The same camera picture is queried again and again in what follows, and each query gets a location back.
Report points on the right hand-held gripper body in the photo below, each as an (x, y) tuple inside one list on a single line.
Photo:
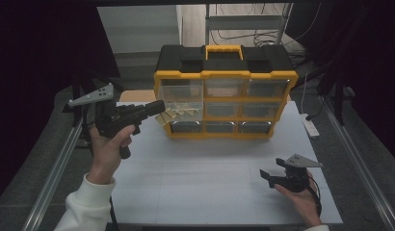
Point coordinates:
[(296, 179)]

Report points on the yellow black drawer organizer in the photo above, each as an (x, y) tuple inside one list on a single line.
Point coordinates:
[(226, 65)]

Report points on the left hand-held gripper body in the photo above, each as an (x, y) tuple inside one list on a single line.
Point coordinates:
[(112, 120)]

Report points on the wooden board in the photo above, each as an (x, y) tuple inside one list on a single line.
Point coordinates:
[(137, 95)]

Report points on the person's right hand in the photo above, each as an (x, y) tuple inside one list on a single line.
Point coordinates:
[(303, 203)]

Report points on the dark curtain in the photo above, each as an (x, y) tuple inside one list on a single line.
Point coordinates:
[(41, 64), (372, 64)]

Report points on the black metal stand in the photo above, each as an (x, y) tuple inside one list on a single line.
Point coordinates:
[(77, 89), (338, 96)]

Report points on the grey metal shelf rack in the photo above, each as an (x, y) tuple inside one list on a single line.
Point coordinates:
[(247, 22)]

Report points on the white power strip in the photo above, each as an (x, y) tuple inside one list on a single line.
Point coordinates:
[(310, 126)]

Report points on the clear plastic drawer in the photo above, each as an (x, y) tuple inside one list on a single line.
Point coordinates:
[(182, 110)]

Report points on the aluminium rail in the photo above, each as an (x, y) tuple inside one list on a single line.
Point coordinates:
[(54, 176), (362, 170)]

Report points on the person's left hand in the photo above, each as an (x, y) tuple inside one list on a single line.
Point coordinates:
[(105, 157)]

